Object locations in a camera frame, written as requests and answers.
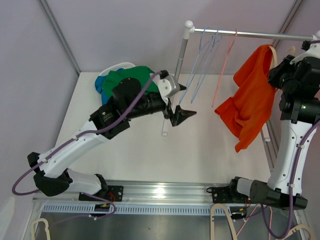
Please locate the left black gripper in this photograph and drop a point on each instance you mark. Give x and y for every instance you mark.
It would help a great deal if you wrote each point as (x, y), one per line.
(180, 115)

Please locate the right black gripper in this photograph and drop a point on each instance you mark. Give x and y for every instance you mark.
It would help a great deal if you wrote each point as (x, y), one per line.
(275, 73)

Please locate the green t shirt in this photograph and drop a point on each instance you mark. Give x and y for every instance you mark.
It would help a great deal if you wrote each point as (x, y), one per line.
(140, 73)

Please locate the orange t shirt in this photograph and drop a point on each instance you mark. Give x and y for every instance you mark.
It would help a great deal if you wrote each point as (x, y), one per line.
(246, 112)

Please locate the light blue hanger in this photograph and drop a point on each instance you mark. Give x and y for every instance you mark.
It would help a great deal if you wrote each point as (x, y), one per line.
(204, 62)
(188, 83)

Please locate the blue t shirt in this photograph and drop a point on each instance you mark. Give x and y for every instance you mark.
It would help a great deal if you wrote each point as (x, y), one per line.
(100, 87)

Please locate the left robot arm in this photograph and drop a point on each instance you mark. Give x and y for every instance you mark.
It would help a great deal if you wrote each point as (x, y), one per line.
(52, 173)

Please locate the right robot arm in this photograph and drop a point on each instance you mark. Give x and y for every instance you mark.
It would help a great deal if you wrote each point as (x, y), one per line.
(299, 81)

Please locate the beige hanger below table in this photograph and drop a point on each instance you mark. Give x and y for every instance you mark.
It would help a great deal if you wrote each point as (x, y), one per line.
(217, 219)

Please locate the white plastic basket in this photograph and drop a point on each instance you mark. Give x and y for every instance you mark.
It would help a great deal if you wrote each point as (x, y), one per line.
(122, 65)

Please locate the metal clothes rack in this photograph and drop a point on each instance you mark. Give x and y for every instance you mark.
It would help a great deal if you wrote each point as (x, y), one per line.
(189, 29)

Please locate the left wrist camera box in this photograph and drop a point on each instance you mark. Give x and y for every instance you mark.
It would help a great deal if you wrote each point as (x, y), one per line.
(167, 85)

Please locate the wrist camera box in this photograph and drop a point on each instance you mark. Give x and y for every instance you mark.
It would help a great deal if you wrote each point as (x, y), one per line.
(167, 85)
(311, 49)

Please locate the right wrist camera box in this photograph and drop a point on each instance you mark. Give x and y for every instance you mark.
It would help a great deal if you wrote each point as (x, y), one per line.
(311, 49)

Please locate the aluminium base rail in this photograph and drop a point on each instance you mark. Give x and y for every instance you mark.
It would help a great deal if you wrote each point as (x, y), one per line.
(147, 198)

